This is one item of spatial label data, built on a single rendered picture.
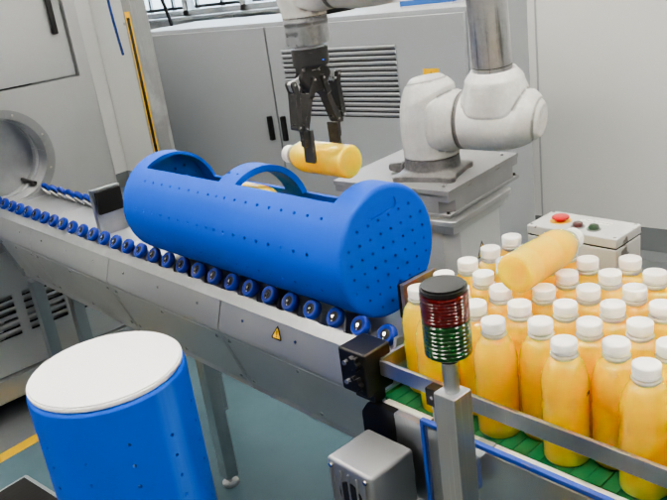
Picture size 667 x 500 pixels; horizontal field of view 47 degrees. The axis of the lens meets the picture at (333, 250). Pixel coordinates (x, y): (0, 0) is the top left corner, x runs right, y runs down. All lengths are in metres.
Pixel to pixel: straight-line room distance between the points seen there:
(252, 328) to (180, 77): 2.58
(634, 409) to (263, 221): 0.88
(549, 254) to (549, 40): 3.05
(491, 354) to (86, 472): 0.71
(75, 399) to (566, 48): 3.42
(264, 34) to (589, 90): 1.72
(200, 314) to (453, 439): 1.08
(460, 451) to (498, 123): 1.08
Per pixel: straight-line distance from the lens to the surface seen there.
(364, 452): 1.38
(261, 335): 1.83
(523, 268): 1.31
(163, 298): 2.19
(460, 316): 0.99
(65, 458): 1.42
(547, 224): 1.65
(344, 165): 1.57
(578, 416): 1.21
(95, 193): 2.57
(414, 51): 3.21
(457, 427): 1.07
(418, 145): 2.09
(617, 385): 1.18
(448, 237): 2.06
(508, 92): 1.97
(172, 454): 1.42
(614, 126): 4.28
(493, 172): 2.21
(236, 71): 3.92
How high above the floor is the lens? 1.66
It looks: 20 degrees down
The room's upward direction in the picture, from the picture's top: 8 degrees counter-clockwise
